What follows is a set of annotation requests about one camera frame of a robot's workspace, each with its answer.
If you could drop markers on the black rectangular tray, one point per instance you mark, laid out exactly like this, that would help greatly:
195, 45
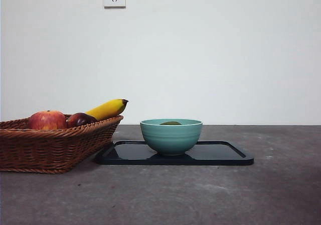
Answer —
220, 157

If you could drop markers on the teal ribbed bowl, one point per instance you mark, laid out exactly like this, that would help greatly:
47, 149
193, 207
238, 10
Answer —
171, 139

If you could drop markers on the green avocado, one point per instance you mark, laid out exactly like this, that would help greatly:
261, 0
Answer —
171, 123

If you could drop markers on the dark red plum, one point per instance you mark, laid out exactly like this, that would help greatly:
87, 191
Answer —
80, 119

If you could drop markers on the brown wicker basket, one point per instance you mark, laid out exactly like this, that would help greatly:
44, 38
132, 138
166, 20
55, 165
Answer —
50, 147

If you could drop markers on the yellow banana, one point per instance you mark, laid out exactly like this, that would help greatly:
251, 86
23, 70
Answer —
107, 108

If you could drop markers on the red apple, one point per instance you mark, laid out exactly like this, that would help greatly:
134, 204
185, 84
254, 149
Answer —
47, 119

